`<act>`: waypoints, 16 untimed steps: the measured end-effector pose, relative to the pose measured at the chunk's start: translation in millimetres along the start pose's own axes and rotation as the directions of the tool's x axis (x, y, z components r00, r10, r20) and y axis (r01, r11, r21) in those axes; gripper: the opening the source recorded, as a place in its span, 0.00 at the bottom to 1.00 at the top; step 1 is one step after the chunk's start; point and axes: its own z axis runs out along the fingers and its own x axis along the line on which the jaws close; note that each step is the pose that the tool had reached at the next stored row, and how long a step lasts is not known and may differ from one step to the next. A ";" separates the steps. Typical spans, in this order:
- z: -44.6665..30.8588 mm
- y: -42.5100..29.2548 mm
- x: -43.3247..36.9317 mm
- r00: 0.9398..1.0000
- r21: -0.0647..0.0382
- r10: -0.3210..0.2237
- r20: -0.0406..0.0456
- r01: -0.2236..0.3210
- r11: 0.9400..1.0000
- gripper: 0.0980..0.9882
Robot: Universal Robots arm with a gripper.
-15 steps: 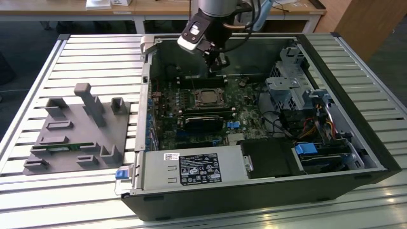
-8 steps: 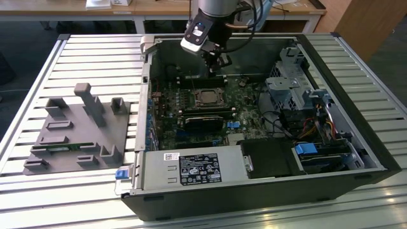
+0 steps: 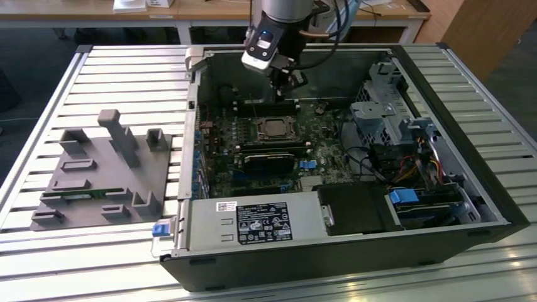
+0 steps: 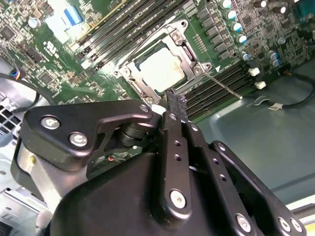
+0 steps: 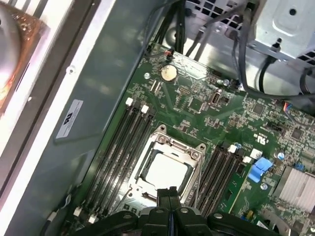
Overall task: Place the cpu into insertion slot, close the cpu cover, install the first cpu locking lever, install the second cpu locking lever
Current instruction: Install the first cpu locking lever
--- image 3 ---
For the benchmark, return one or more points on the silver topped CPU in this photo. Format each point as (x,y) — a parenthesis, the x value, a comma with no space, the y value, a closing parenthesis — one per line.
(276,129)

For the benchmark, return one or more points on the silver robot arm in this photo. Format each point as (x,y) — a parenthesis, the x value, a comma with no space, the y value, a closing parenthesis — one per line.
(285,9)

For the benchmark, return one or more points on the CPU socket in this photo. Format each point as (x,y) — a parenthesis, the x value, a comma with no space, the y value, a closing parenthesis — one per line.
(256,139)

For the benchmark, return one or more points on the pale blue teach pendant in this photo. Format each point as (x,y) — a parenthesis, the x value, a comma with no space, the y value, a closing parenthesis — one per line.
(354,12)

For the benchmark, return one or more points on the round coin cell battery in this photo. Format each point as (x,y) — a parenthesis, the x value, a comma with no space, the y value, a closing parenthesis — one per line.
(320,108)

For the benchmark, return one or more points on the silver metal drive cage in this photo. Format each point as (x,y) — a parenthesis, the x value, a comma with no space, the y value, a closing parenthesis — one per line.
(369,116)

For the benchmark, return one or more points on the green motherboard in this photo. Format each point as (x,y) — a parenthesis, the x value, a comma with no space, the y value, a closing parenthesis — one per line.
(330,151)

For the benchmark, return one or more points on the white box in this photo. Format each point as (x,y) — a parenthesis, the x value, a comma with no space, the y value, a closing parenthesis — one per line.
(129,6)
(161,3)

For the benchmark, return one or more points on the blue motherboard header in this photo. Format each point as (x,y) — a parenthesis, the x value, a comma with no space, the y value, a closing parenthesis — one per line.
(306,164)

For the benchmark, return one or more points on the black graphics card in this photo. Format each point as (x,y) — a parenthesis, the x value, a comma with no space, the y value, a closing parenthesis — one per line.
(268,165)

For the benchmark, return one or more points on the silver chipset heatsink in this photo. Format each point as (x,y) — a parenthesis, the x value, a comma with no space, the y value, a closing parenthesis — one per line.
(312,183)

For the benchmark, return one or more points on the wooden cabinet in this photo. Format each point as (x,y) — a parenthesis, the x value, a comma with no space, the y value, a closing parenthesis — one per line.
(482,31)

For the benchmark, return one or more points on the black plastic shroud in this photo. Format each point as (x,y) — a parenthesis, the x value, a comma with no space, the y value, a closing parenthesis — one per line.
(351,207)

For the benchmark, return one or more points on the blue disk carrier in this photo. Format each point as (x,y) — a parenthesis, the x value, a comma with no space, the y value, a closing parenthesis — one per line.
(403,196)

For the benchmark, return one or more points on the wooden desk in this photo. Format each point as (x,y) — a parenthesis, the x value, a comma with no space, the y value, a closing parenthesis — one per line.
(62,15)

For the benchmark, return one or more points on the grey parts rack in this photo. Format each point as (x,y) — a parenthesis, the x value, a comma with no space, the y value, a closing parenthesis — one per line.
(104,176)

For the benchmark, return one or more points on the silver power supply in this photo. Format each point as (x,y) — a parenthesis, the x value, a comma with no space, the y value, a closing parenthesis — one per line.
(201,226)

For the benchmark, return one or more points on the blue plastic latch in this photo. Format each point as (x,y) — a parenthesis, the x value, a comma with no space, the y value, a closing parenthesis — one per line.
(161,229)

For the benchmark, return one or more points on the green RAM stick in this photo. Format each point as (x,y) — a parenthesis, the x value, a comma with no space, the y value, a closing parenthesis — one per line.
(96,192)

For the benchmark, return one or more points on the black PC case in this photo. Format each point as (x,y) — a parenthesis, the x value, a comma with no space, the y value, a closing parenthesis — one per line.
(293,270)

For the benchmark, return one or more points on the black and white wrist camera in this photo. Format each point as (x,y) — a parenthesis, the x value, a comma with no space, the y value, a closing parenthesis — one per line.
(261,53)

